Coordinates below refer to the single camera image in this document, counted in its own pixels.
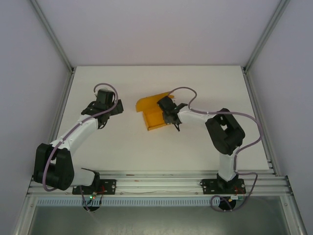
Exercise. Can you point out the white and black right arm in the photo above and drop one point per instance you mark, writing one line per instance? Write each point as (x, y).
(225, 137)

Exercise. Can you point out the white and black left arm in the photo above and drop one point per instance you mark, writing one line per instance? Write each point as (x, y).
(61, 171)

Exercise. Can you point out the grey metal panel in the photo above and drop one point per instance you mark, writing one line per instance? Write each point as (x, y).
(159, 220)

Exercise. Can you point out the aluminium side rail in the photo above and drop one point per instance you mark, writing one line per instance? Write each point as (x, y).
(262, 122)
(58, 117)

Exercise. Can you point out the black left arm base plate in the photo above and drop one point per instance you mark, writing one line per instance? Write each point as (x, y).
(108, 186)

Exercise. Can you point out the aluminium front mounting rail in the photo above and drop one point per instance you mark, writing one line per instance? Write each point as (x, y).
(159, 183)

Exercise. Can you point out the aluminium frame post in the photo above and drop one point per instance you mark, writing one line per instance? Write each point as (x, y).
(263, 36)
(55, 36)

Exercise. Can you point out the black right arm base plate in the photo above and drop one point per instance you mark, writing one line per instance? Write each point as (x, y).
(207, 186)

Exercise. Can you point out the aluminium frame beam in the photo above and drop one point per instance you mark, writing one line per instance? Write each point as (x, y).
(24, 215)
(294, 215)

